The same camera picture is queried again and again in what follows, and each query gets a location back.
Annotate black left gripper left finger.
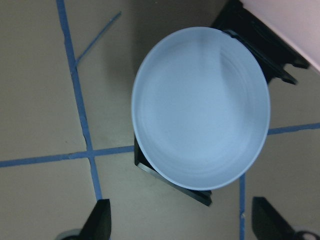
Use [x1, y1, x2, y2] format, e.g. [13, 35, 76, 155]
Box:
[79, 199, 112, 240]

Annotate blue plate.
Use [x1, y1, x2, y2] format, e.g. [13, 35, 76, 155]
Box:
[131, 27, 271, 191]

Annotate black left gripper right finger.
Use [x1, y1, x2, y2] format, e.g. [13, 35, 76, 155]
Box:
[251, 196, 303, 240]

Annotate black dish rack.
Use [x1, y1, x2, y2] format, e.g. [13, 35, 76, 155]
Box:
[134, 0, 311, 207]

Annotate pink plate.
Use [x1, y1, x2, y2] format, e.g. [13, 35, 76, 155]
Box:
[242, 0, 320, 72]

